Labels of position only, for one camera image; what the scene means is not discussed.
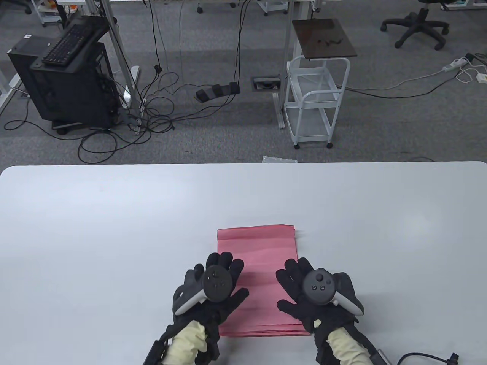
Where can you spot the black computer tower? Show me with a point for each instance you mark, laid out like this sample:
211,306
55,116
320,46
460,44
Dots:
76,95

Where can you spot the person's right hand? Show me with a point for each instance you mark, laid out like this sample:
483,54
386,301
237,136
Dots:
293,285

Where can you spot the black office chair base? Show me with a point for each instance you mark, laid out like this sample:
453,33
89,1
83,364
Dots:
418,23
199,8

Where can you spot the white desk leg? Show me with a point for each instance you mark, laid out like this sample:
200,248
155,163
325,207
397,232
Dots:
129,91

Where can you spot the white desk foot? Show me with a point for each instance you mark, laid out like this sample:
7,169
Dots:
7,91

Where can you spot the grey desk leg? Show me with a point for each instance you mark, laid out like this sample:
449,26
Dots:
277,110

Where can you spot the person's left forearm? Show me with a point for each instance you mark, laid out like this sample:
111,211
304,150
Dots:
186,344

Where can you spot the clear plastic bag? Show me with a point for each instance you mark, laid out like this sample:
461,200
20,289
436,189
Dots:
279,159

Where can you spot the white rolling cart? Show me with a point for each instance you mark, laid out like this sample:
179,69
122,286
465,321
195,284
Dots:
308,127

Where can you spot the black wheeled dolly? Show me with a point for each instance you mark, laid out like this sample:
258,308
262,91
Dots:
62,127

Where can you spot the white power strip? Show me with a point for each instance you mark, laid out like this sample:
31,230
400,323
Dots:
454,64

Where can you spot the black keyboard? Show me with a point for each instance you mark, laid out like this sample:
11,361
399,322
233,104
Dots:
68,43

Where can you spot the black white controller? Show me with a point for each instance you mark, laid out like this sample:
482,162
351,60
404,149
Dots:
317,287
217,283

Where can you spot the black foot pedal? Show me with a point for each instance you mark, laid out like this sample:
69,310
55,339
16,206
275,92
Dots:
217,91

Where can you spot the dark brown board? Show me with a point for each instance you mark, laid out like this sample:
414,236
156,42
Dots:
323,38

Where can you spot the white storage cart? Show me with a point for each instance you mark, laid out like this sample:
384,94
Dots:
47,11
274,5

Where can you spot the person's left hand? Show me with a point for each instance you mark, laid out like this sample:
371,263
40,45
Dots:
224,308

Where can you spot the white power adapter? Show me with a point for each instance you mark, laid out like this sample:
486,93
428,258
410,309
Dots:
482,78

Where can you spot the metal floor socket box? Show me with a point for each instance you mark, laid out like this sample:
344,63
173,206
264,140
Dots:
266,83

